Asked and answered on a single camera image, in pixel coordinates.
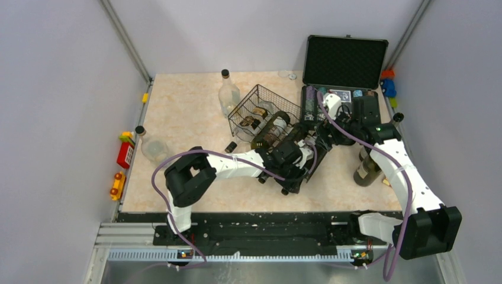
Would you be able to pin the green wine bottle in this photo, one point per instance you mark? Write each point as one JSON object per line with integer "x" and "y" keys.
{"x": 293, "y": 186}
{"x": 298, "y": 132}
{"x": 397, "y": 118}
{"x": 271, "y": 131}

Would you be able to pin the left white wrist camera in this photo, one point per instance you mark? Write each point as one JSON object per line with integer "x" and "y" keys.
{"x": 308, "y": 152}

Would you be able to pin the blue orange toy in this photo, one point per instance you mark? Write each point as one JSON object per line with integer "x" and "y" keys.
{"x": 388, "y": 86}

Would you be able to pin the green wine bottle front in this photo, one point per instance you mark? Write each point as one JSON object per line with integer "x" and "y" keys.
{"x": 271, "y": 131}

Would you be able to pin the square clear liquor bottle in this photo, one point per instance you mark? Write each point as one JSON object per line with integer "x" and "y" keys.
{"x": 255, "y": 120}

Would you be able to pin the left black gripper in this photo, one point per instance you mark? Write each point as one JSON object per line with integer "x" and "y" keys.
{"x": 291, "y": 184}

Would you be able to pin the green wine bottle back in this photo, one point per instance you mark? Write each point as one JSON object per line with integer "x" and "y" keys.
{"x": 293, "y": 186}

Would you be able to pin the black wire wine rack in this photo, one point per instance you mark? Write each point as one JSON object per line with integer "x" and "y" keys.
{"x": 246, "y": 104}

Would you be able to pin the clear round bottle left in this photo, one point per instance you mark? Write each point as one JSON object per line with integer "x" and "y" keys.
{"x": 152, "y": 147}

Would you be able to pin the dark bottle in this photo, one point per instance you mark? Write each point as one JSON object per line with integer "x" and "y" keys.
{"x": 368, "y": 170}

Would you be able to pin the black poker chip case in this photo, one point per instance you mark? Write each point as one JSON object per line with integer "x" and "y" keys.
{"x": 350, "y": 68}

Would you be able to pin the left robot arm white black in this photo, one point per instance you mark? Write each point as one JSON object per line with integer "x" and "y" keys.
{"x": 191, "y": 173}

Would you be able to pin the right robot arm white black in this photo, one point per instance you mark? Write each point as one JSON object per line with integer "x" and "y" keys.
{"x": 428, "y": 226}

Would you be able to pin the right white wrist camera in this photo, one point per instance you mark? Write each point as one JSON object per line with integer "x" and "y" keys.
{"x": 331, "y": 103}

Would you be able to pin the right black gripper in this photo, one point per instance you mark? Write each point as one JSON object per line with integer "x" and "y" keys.
{"x": 327, "y": 127}

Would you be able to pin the clear tall glass bottle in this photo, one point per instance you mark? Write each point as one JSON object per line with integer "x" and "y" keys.
{"x": 229, "y": 94}

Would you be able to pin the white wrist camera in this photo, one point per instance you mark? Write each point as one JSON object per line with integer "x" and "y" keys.
{"x": 331, "y": 103}
{"x": 308, "y": 152}

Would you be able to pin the small clear glass lid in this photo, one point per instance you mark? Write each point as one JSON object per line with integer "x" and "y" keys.
{"x": 287, "y": 74}

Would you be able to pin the red toy block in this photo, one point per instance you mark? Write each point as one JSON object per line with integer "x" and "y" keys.
{"x": 125, "y": 154}

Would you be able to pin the yellow toy car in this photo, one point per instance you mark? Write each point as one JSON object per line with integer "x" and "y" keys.
{"x": 116, "y": 190}

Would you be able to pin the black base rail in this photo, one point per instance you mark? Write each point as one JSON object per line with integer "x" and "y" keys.
{"x": 260, "y": 234}

